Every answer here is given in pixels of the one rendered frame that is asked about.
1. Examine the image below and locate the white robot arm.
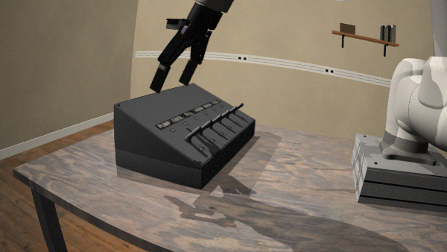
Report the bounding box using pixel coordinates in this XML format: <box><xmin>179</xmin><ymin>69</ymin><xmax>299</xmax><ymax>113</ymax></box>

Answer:
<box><xmin>375</xmin><ymin>0</ymin><xmax>447</xmax><ymax>166</ymax></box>

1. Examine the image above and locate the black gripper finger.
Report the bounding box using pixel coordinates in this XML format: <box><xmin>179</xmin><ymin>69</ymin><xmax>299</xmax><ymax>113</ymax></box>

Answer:
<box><xmin>150</xmin><ymin>25</ymin><xmax>201</xmax><ymax>93</ymax></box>
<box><xmin>179</xmin><ymin>30</ymin><xmax>212</xmax><ymax>86</ymax></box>

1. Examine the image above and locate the black switch console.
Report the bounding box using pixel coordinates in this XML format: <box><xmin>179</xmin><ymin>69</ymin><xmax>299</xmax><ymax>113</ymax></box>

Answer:
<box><xmin>113</xmin><ymin>83</ymin><xmax>256</xmax><ymax>189</ymax></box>

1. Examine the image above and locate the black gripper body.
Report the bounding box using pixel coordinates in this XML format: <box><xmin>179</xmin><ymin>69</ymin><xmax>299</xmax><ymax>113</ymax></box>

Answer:
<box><xmin>186</xmin><ymin>2</ymin><xmax>223</xmax><ymax>42</ymax></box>

